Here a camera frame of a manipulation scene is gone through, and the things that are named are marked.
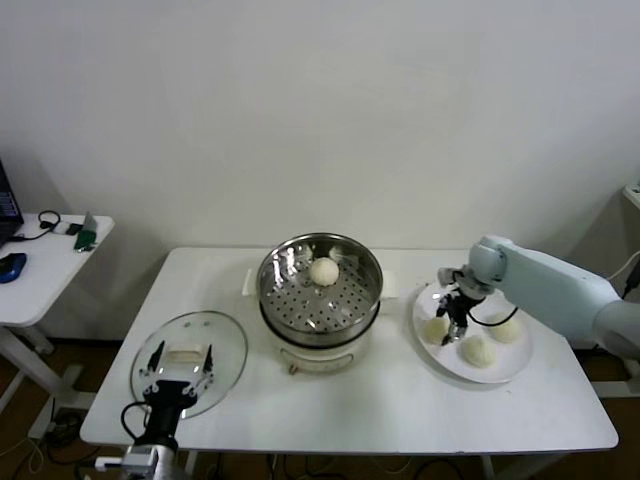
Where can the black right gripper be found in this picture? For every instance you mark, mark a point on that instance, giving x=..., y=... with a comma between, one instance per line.
x=459, y=309

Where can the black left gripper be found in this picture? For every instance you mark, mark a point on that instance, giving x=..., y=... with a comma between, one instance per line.
x=165, y=415

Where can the white steamed baozi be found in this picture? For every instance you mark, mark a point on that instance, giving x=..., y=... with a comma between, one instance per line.
x=434, y=331
x=478, y=351
x=505, y=331
x=324, y=271

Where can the round glass lid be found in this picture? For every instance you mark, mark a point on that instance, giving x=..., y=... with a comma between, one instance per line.
x=230, y=350

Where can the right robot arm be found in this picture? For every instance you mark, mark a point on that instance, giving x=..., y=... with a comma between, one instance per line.
x=550, y=285

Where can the steel steamer basket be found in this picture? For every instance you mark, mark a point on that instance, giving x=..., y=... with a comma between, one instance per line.
x=370, y=285

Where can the white round plate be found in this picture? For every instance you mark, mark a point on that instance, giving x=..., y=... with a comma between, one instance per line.
x=510, y=360

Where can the white table leg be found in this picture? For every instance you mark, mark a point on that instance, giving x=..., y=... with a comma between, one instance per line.
x=191, y=465
x=488, y=467

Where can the floor power strip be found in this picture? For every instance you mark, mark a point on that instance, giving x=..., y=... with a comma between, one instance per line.
x=65, y=425

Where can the white electric cooker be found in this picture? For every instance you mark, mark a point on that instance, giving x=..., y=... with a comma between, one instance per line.
x=320, y=357

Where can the white side table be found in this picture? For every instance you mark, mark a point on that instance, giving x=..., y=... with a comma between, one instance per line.
x=45, y=280

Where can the green and grey gadget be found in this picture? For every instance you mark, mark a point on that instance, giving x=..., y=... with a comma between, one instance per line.
x=86, y=239

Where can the small black device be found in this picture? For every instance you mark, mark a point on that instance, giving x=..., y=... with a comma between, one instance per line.
x=74, y=230

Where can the white stand foot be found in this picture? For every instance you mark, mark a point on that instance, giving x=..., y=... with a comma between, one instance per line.
x=620, y=390

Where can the blue computer mouse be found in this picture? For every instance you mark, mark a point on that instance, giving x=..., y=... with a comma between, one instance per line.
x=12, y=267

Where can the white cabinet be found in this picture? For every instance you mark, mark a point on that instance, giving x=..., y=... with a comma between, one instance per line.
x=634, y=192

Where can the black laptop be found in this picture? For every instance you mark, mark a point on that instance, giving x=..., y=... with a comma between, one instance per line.
x=6, y=210

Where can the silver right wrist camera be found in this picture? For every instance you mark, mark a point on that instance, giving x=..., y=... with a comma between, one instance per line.
x=451, y=276

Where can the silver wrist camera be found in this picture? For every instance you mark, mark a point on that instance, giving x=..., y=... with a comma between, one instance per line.
x=149, y=457
x=451, y=276

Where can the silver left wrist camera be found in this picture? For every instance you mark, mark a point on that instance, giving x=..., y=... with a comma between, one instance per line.
x=149, y=457

